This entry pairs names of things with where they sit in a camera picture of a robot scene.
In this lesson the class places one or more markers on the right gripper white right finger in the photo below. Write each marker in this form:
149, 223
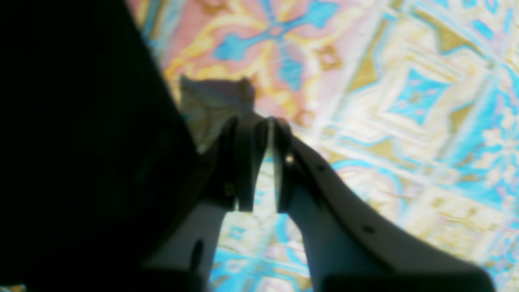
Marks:
349, 246

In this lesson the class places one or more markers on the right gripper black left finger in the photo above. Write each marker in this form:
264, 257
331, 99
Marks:
223, 180

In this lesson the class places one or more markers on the black T-shirt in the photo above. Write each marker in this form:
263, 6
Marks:
91, 142

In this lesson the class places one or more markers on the patterned colourful tablecloth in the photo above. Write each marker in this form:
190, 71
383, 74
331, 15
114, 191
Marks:
414, 103

